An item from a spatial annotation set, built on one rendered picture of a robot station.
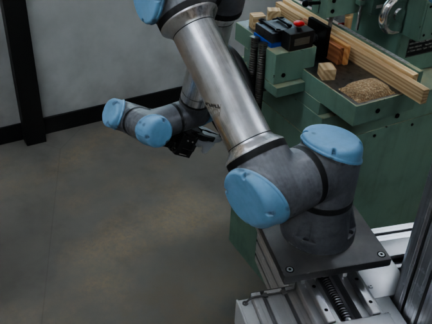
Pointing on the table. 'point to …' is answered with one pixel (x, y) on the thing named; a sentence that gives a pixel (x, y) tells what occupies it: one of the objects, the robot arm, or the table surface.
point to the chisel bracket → (335, 8)
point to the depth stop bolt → (359, 12)
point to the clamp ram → (320, 35)
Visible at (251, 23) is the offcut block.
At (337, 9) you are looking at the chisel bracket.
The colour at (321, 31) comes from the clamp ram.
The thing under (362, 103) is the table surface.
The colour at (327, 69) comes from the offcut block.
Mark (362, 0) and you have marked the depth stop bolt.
